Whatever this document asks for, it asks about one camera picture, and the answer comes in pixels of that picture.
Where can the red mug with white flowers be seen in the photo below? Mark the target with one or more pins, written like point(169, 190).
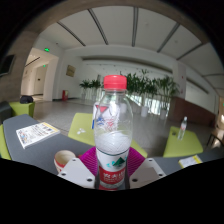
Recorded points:
point(62, 160)

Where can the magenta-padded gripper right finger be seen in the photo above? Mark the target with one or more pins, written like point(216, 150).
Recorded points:
point(146, 172)

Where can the white printed booklet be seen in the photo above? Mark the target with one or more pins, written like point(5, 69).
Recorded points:
point(36, 134)

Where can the dark grey seat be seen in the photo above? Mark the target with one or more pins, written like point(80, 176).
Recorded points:
point(5, 111)

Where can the clear red-capped water bottle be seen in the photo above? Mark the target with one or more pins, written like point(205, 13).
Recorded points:
point(112, 146)

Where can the row of potted green plants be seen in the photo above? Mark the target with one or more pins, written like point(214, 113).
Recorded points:
point(150, 88)

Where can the wooden bench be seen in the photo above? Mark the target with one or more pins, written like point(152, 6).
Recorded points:
point(216, 140)

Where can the red fire extinguisher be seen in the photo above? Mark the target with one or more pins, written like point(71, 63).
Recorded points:
point(64, 95)

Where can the black bag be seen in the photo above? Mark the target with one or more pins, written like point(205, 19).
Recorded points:
point(26, 99)

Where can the green exit sign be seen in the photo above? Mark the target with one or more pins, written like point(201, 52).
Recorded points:
point(47, 49)

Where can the golden wall plaque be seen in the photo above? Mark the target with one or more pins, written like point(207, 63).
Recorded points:
point(70, 70)

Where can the small clear water bottle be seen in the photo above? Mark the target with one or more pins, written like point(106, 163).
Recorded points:
point(182, 128)

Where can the yellow-green seat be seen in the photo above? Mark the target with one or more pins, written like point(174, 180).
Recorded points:
point(23, 109)

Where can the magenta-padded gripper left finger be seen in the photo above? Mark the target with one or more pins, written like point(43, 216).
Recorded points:
point(76, 173)

